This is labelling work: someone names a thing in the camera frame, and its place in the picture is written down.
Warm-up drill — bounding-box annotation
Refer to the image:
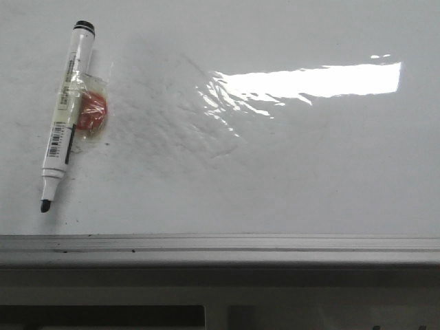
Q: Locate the red round magnet taped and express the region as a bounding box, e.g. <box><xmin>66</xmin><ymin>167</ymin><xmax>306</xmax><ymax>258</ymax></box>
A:
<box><xmin>76</xmin><ymin>91</ymin><xmax>108</xmax><ymax>133</ymax></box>

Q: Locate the white black whiteboard marker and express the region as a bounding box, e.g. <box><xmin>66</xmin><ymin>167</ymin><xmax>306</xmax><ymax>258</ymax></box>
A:
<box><xmin>41</xmin><ymin>20</ymin><xmax>96</xmax><ymax>213</ymax></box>

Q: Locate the grey furniture below whiteboard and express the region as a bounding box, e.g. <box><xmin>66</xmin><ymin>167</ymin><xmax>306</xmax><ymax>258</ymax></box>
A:
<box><xmin>1</xmin><ymin>269</ymin><xmax>439</xmax><ymax>329</ymax></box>

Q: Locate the white whiteboard with aluminium frame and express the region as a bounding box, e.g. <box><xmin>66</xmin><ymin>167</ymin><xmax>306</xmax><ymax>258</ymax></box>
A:
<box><xmin>1</xmin><ymin>1</ymin><xmax>439</xmax><ymax>268</ymax></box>

